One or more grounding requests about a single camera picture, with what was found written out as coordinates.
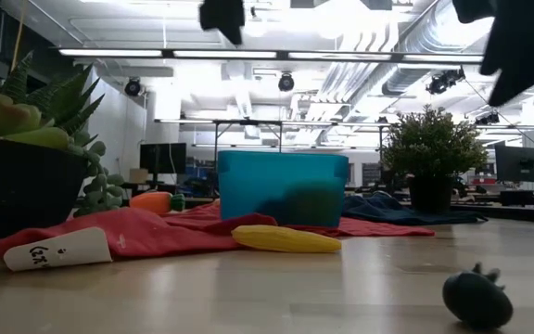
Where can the bushy green fake plant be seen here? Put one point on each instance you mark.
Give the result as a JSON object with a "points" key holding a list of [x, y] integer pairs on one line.
{"points": [[434, 144]]}

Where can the blue plastic tupperware container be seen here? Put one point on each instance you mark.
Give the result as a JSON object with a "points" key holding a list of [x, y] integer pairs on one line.
{"points": [[267, 178]]}

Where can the orange toy carrot green top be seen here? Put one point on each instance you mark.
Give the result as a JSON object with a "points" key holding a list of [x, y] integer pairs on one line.
{"points": [[153, 202]]}

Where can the cardboard box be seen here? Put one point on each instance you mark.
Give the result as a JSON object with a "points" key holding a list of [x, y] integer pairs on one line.
{"points": [[138, 175]]}

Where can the red cloth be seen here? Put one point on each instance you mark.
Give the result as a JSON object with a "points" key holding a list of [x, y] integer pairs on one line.
{"points": [[146, 234]]}

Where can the large black planter pot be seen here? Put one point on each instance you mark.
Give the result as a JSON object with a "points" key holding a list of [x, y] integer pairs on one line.
{"points": [[21, 185]]}

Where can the white handwritten label card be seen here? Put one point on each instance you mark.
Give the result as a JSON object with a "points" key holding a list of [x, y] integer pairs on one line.
{"points": [[63, 250]]}

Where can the dark blue cloth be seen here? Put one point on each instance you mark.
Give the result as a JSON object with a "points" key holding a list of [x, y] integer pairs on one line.
{"points": [[387, 211]]}

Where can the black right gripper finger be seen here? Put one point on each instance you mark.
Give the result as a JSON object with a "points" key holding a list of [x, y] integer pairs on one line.
{"points": [[473, 10], [508, 86]]}

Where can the small black plant pot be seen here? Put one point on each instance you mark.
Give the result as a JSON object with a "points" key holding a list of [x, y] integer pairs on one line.
{"points": [[430, 195]]}

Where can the black ceiling spotlight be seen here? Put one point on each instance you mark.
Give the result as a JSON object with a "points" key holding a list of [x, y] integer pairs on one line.
{"points": [[286, 82], [133, 87], [487, 119], [441, 82]]}

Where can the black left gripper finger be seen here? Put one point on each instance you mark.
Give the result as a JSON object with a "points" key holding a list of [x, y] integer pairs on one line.
{"points": [[211, 14], [233, 18]]}

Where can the black computer monitor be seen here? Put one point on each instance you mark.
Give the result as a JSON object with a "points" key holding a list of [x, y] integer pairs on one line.
{"points": [[162, 158], [521, 163]]}

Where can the red box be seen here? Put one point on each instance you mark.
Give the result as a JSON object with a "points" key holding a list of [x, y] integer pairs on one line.
{"points": [[485, 181]]}

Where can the yellow toy corn cob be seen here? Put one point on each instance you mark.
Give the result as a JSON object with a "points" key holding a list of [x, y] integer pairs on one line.
{"points": [[285, 240]]}

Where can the overhead light bar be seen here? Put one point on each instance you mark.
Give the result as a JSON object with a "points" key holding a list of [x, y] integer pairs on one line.
{"points": [[225, 54]]}

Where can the spiky green aloe plant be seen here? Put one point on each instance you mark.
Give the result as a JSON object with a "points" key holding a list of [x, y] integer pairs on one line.
{"points": [[65, 102]]}

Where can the trailing round-leaf succulent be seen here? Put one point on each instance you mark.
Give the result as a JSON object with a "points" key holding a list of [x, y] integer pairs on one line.
{"points": [[102, 190]]}

